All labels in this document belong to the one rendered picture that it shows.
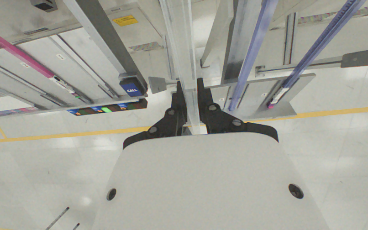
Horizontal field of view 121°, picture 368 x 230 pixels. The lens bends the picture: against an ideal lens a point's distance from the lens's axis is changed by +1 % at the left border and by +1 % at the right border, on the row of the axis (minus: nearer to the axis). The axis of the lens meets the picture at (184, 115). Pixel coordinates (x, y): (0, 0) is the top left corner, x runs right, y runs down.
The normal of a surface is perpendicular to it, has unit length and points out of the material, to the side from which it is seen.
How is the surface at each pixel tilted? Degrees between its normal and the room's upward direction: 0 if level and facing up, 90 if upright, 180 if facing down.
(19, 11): 0
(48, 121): 0
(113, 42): 90
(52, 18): 0
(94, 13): 90
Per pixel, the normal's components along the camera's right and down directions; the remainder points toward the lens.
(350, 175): -0.09, 0.29
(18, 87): 0.02, 0.86
